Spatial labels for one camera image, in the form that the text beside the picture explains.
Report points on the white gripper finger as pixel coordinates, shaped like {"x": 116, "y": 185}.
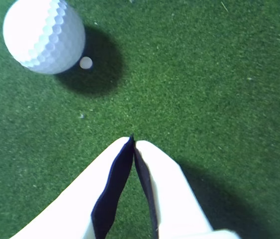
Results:
{"x": 174, "y": 199}
{"x": 75, "y": 199}

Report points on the white golf ball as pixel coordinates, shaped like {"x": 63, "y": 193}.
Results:
{"x": 42, "y": 37}

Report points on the long green putting mat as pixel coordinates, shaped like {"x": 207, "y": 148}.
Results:
{"x": 204, "y": 74}

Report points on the small white dot marker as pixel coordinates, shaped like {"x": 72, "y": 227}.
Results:
{"x": 86, "y": 62}

